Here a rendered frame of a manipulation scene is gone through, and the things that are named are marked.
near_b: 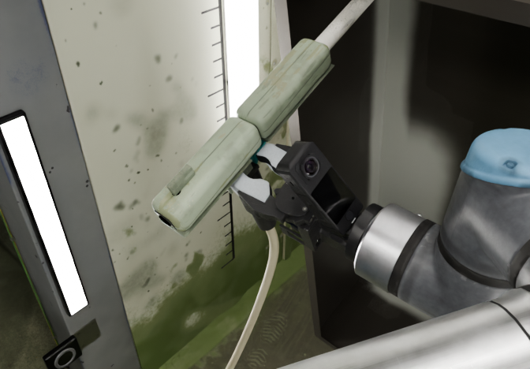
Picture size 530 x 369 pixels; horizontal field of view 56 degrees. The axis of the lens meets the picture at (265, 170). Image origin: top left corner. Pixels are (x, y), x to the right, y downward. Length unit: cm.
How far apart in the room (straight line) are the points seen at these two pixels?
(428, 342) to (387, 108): 97
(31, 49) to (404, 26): 77
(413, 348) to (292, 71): 41
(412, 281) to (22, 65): 89
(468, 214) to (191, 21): 105
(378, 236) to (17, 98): 85
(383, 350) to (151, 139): 115
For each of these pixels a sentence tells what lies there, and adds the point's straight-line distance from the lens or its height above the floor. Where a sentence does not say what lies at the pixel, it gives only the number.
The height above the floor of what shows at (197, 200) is 143.
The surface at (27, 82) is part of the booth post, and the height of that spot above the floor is 133.
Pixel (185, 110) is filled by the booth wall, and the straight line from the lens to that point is 145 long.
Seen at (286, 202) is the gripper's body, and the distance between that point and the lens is 58.
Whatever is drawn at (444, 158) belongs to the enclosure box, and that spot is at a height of 110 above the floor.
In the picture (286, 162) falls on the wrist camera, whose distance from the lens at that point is 51.
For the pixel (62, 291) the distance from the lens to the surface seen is 146.
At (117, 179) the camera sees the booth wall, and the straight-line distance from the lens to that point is 139.
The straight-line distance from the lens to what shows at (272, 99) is 62.
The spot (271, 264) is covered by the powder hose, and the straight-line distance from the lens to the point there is 86.
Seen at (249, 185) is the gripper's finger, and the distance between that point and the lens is 61.
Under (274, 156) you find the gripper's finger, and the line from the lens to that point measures 62.
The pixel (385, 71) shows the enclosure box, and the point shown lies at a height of 129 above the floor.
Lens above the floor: 180
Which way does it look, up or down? 37 degrees down
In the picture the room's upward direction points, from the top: straight up
